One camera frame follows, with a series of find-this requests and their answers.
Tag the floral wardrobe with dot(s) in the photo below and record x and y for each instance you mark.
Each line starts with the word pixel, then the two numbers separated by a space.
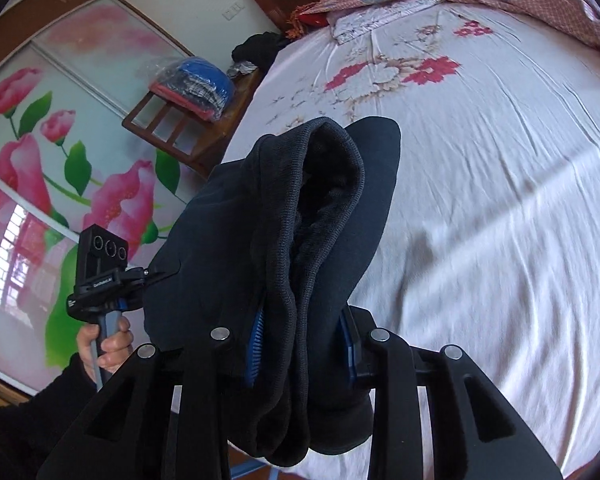
pixel 40 135

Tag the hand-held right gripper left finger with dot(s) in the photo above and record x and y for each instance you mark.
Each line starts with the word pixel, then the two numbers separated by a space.
pixel 257 347

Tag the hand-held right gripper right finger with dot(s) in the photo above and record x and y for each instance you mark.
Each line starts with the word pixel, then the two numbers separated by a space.
pixel 349 347

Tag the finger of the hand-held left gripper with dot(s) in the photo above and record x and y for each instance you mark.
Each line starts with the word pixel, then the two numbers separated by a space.
pixel 155 275

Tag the person's left hand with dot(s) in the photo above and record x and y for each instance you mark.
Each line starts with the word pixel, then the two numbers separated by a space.
pixel 112 347

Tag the white floral quilt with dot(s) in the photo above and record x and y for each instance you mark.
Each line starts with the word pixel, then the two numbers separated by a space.
pixel 375 20

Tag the red pillow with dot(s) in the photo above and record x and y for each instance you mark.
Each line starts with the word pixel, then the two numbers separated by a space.
pixel 312 19

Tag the black jacket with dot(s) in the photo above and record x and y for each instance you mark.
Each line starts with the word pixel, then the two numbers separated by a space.
pixel 320 260

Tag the plastic bag of clothes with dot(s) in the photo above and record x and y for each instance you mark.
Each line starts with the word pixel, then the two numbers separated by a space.
pixel 200 85

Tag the white wall switch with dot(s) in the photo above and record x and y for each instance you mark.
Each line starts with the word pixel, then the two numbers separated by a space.
pixel 232 10

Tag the wooden chair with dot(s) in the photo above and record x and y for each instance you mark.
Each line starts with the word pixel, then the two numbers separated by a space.
pixel 180 130

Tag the wooden nightstand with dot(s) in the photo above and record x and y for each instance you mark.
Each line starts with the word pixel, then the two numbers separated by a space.
pixel 247 95

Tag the orange fringed cloth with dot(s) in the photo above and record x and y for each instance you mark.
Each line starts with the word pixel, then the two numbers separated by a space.
pixel 292 22

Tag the bed with floral sheet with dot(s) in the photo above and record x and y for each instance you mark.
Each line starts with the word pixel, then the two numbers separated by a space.
pixel 480 185

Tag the black clothing pile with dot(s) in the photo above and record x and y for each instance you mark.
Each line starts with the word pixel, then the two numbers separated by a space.
pixel 260 47

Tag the person's left forearm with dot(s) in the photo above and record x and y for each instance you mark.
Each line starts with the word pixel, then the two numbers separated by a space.
pixel 30 425

